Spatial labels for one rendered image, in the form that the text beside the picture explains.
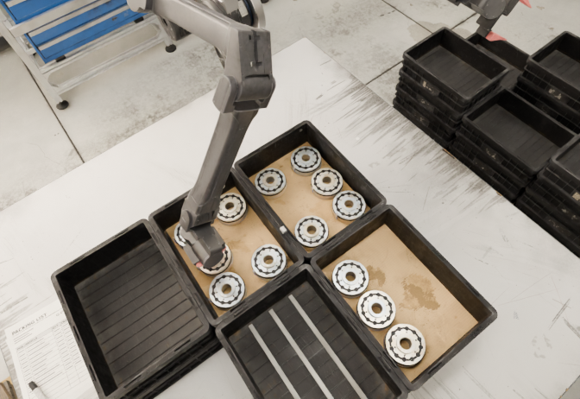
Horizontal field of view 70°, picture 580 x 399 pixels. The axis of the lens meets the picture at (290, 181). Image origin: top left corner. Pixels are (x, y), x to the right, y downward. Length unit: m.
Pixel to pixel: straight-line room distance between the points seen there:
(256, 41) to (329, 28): 2.44
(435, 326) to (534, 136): 1.29
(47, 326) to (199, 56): 2.11
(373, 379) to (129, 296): 0.72
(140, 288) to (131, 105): 1.82
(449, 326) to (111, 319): 0.94
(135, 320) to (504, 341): 1.06
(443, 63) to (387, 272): 1.32
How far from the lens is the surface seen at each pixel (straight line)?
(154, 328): 1.29
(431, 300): 1.26
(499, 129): 2.24
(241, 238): 1.30
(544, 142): 2.27
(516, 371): 1.43
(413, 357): 1.18
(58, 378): 1.52
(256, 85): 0.78
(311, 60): 1.93
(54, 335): 1.56
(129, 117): 2.90
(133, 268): 1.37
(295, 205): 1.33
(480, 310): 1.22
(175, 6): 0.96
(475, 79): 2.26
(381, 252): 1.28
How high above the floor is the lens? 2.01
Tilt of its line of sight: 59 degrees down
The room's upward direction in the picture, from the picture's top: 7 degrees counter-clockwise
